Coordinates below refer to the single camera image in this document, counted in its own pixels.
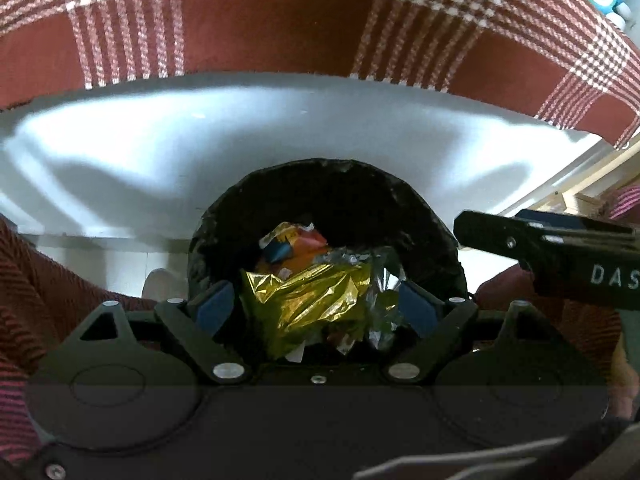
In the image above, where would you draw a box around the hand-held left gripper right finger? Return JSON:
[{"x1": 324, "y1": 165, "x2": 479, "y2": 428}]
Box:
[{"x1": 384, "y1": 279, "x2": 572, "y2": 386}]

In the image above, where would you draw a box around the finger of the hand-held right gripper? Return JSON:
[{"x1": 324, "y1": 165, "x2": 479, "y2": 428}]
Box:
[
  {"x1": 514, "y1": 208, "x2": 637, "y2": 236},
  {"x1": 452, "y1": 210, "x2": 547, "y2": 267}
]

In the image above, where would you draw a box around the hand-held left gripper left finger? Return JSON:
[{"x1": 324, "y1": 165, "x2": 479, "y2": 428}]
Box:
[{"x1": 64, "y1": 279, "x2": 249, "y2": 387}]

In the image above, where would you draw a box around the clear plastic bag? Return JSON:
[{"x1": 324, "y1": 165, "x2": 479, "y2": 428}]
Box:
[{"x1": 319, "y1": 246, "x2": 409, "y2": 357}]

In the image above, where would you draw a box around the gold foil wrapper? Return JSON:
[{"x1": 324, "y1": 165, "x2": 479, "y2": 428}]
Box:
[{"x1": 239, "y1": 261, "x2": 375, "y2": 362}]

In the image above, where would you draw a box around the orange blue small wrapper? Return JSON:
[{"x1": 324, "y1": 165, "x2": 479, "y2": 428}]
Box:
[{"x1": 257, "y1": 220, "x2": 329, "y2": 264}]

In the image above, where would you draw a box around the trash bin with black bag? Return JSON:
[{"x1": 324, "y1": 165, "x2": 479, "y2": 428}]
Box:
[{"x1": 186, "y1": 158, "x2": 469, "y2": 363}]

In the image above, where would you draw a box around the person's red striped clothing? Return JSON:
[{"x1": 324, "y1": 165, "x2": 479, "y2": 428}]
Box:
[{"x1": 0, "y1": 182, "x2": 640, "y2": 463}]

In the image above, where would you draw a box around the red plaid tablecloth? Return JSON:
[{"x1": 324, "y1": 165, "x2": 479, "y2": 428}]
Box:
[{"x1": 0, "y1": 0, "x2": 640, "y2": 150}]

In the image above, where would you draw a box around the wooden frame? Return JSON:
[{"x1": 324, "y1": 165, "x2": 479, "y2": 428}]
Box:
[{"x1": 499, "y1": 132, "x2": 640, "y2": 218}]

